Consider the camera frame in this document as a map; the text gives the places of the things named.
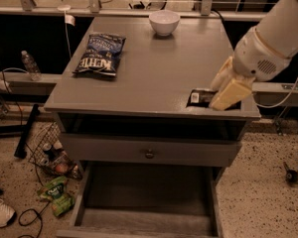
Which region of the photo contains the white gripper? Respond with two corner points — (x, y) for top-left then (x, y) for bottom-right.
(210, 27), (290, 111)

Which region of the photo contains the black rxbar chocolate wrapper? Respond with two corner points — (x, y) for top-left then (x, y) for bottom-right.
(187, 88), (241, 110)

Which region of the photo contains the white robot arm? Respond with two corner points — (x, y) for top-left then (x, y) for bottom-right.
(209, 0), (298, 111)

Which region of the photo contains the grey wooden drawer cabinet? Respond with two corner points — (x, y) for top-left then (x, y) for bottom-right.
(43, 16), (262, 238)

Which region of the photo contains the grey upper drawer with knob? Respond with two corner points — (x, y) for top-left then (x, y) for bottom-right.
(60, 133), (241, 167)

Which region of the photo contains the open grey lower drawer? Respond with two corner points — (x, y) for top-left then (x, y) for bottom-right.
(57, 163), (224, 238)

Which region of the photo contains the white ceramic bowl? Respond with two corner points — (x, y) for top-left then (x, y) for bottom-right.
(149, 10), (180, 36)

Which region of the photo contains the blue kettle chips bag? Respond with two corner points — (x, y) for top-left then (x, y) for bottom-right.
(74, 33), (126, 77)

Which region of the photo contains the clear plastic water bottle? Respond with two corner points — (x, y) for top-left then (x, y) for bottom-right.
(21, 51), (42, 81)

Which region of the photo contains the green snack bag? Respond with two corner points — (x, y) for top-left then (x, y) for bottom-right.
(37, 176), (75, 217)

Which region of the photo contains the black bar on floor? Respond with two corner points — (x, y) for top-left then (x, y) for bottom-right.
(14, 104), (40, 159)

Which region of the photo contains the white cable at right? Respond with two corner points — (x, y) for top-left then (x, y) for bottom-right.
(252, 59), (298, 109)

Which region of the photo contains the white hanging cable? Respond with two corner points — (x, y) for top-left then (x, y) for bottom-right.
(58, 4), (76, 60)

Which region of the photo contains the wire basket with items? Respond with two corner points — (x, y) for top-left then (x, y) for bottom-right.
(30, 123), (82, 179)

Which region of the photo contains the black floor cable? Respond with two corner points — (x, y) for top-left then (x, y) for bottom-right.
(17, 201), (52, 238)

